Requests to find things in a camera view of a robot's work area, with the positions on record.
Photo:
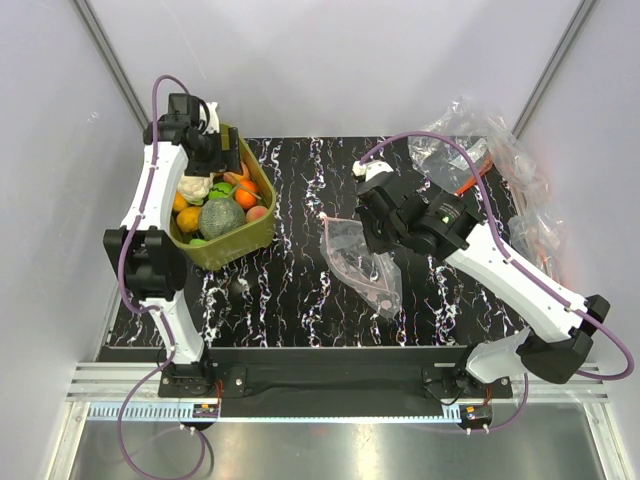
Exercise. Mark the pink peach lower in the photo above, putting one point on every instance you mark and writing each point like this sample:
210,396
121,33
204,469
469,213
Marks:
255,213

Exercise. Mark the yellow mango toy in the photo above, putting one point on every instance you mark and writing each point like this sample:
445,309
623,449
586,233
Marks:
180,203

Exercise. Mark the green pepper toy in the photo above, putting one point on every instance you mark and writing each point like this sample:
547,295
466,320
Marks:
197,242

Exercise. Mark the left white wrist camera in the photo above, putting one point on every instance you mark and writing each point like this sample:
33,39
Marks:
209,120

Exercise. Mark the black marble pattern mat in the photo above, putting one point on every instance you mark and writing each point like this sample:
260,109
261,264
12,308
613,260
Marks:
285,295

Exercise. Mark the pink peach upper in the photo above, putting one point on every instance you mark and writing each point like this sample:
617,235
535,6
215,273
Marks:
233,178

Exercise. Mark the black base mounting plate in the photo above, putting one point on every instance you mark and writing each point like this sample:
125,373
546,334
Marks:
245,372

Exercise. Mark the green netted melon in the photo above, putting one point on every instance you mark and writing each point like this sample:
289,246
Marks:
220,216

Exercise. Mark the green striped watermelon toy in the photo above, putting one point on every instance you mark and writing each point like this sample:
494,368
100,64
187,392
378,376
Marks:
221,190

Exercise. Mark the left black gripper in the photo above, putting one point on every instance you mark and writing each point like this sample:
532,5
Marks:
224,160

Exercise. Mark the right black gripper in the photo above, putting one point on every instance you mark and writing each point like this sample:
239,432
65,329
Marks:
375,244

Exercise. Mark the aluminium frame rail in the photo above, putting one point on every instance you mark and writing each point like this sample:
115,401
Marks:
112,382

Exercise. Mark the clear zip top bag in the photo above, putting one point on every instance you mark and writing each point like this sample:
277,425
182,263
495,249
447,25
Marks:
375,277

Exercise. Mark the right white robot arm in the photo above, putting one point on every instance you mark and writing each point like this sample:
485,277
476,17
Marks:
556,342

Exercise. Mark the white cauliflower toy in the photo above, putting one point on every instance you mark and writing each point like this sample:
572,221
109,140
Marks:
195,189

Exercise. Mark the pile of clear bags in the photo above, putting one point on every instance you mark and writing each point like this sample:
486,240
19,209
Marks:
536,231

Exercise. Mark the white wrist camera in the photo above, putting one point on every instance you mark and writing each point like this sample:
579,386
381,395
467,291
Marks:
209,120
363,172

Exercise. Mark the orange fruit toy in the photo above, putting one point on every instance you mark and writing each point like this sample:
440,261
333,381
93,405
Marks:
247,195

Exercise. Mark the pink peach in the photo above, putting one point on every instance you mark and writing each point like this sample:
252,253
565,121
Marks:
255,213
233,178

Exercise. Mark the olive green plastic bin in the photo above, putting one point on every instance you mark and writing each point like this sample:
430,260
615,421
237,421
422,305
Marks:
250,237

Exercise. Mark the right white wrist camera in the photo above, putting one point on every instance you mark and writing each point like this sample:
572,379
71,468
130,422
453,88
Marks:
363,172

